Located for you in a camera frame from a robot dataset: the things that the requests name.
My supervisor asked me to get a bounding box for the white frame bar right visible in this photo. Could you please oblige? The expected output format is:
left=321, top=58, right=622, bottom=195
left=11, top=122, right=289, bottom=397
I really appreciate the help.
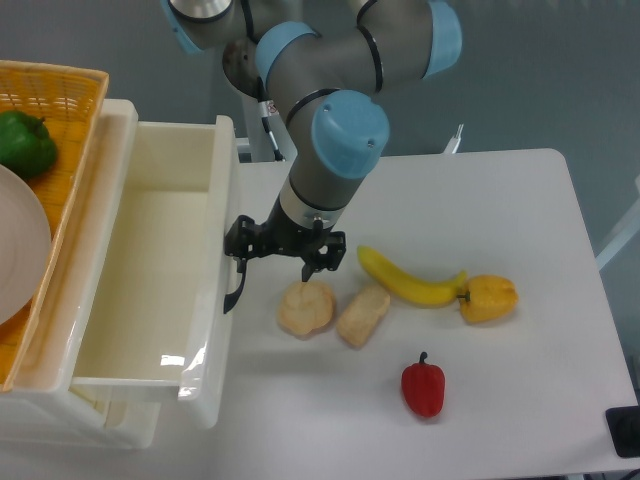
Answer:
left=595, top=177, right=640, bottom=271

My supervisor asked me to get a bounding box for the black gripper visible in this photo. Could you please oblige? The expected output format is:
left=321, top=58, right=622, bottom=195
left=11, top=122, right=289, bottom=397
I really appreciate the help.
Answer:
left=224, top=199, right=346, bottom=282

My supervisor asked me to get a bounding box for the round bread roll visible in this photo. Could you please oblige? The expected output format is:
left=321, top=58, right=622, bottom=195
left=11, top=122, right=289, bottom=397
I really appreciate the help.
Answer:
left=277, top=280, right=336, bottom=337

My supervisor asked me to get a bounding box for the rectangular bread slice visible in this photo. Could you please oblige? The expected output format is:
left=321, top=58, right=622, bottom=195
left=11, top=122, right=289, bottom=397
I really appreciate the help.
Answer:
left=336, top=285, right=391, bottom=349

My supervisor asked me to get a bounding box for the black device at edge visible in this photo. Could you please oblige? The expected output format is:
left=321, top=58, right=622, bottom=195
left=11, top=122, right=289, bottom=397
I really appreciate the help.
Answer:
left=605, top=406, right=640, bottom=458

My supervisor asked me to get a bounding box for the yellow bell pepper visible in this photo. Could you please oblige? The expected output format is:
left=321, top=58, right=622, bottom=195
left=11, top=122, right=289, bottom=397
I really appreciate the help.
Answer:
left=457, top=275, right=519, bottom=324

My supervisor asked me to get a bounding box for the red bell pepper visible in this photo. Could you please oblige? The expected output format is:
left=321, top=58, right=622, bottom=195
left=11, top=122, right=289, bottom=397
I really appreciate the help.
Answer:
left=401, top=351, right=446, bottom=419

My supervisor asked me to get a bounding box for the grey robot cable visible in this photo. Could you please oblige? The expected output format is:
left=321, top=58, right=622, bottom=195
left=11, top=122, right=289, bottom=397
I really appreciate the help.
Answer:
left=255, top=77, right=286, bottom=162

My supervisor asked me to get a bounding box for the black top drawer handle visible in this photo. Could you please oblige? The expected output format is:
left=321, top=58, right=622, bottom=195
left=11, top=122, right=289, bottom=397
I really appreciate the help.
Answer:
left=223, top=258, right=247, bottom=314

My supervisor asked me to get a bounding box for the green bell pepper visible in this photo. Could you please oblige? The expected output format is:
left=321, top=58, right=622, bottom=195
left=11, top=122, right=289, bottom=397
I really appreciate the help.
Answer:
left=1, top=110, right=58, bottom=180

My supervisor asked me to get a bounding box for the beige round plate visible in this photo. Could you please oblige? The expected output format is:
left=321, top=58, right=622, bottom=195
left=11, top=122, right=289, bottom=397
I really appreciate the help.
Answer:
left=1, top=166, right=51, bottom=324

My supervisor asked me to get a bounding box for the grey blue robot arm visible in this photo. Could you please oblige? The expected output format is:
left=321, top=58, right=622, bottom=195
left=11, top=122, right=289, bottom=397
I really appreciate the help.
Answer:
left=163, top=1, right=463, bottom=278

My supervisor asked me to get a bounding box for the yellow banana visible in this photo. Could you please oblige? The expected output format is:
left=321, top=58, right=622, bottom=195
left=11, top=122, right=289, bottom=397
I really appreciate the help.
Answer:
left=357, top=245, right=467, bottom=308

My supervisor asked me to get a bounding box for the orange woven basket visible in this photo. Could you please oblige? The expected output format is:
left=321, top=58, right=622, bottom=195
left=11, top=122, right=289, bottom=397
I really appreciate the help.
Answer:
left=0, top=60, right=110, bottom=393

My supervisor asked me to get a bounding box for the white drawer cabinet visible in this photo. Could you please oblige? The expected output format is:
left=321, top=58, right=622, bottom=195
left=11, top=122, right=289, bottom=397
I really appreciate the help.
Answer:
left=1, top=99, right=160, bottom=449

